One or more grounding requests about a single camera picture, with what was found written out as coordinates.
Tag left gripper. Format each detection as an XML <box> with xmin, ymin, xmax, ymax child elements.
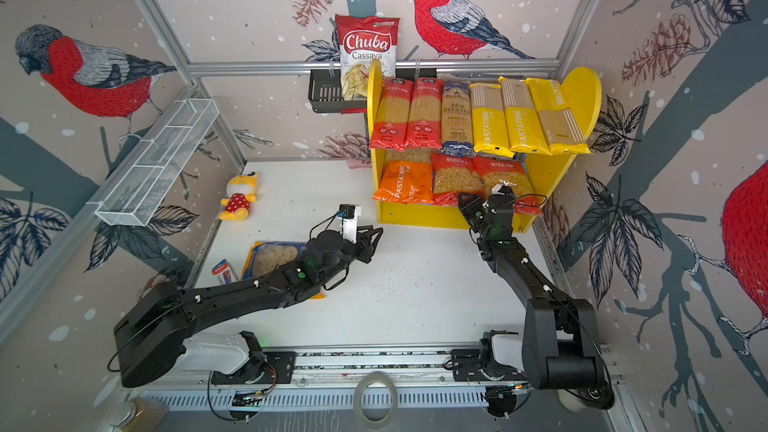
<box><xmin>319</xmin><ymin>222</ymin><xmax>384</xmax><ymax>285</ymax></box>

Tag red macaroni bag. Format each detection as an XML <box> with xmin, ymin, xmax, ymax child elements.
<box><xmin>432</xmin><ymin>153</ymin><xmax>484</xmax><ymax>207</ymax></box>
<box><xmin>473</xmin><ymin>156</ymin><xmax>546</xmax><ymax>216</ymax></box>

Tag orange Pastatime macaroni bag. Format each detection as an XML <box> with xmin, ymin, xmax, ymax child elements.
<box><xmin>372</xmin><ymin>148</ymin><xmax>433</xmax><ymax>205</ymax></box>

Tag yellow Pastatime spaghetti bag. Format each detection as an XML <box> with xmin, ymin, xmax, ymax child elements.
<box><xmin>470</xmin><ymin>82</ymin><xmax>515</xmax><ymax>159</ymax></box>
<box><xmin>524</xmin><ymin>78</ymin><xmax>591</xmax><ymax>155</ymax></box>
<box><xmin>498</xmin><ymin>77</ymin><xmax>551</xmax><ymax>156</ymax></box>

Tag dark blue spaghetti bag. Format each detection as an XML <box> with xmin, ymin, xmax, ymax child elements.
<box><xmin>441</xmin><ymin>80</ymin><xmax>475</xmax><ymax>157</ymax></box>

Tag red spaghetti bag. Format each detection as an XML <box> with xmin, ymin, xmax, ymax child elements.
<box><xmin>371</xmin><ymin>78</ymin><xmax>414</xmax><ymax>151</ymax></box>
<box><xmin>405</xmin><ymin>77</ymin><xmax>443</xmax><ymax>150</ymax></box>

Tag blue macaroni bag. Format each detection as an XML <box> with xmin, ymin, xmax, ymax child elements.
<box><xmin>240</xmin><ymin>241</ymin><xmax>307</xmax><ymax>281</ymax></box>

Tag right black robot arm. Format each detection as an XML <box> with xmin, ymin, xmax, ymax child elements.
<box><xmin>458</xmin><ymin>186</ymin><xmax>615</xmax><ymax>410</ymax></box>

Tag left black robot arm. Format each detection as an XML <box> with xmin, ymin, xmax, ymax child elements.
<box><xmin>114</xmin><ymin>225</ymin><xmax>383</xmax><ymax>388</ymax></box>

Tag yellow plush toy red dress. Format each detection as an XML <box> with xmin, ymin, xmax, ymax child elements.
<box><xmin>218</xmin><ymin>172</ymin><xmax>258</xmax><ymax>221</ymax></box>

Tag clear tape roll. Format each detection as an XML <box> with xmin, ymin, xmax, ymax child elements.
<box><xmin>352</xmin><ymin>371</ymin><xmax>399</xmax><ymax>431</ymax></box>

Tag red Chuba cassava chips bag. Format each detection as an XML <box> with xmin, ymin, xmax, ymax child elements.
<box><xmin>335</xmin><ymin>15</ymin><xmax>400</xmax><ymax>101</ymax></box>

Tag glass jar with lid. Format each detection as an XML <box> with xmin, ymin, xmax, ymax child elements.
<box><xmin>107</xmin><ymin>397</ymin><xmax>169</xmax><ymax>432</ymax></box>

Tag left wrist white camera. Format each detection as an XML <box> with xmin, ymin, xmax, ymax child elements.
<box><xmin>337</xmin><ymin>204</ymin><xmax>362</xmax><ymax>244</ymax></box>

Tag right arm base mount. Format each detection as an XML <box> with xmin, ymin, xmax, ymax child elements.
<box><xmin>443</xmin><ymin>331</ymin><xmax>528</xmax><ymax>382</ymax></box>

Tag black wire wall basket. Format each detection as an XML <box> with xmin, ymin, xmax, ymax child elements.
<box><xmin>308</xmin><ymin>70</ymin><xmax>368</xmax><ymax>114</ymax></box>

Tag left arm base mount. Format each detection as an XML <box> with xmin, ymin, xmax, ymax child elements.
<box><xmin>210</xmin><ymin>331</ymin><xmax>297</xmax><ymax>385</ymax></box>

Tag white mesh wall shelf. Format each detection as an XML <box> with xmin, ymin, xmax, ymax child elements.
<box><xmin>95</xmin><ymin>98</ymin><xmax>219</xmax><ymax>227</ymax></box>

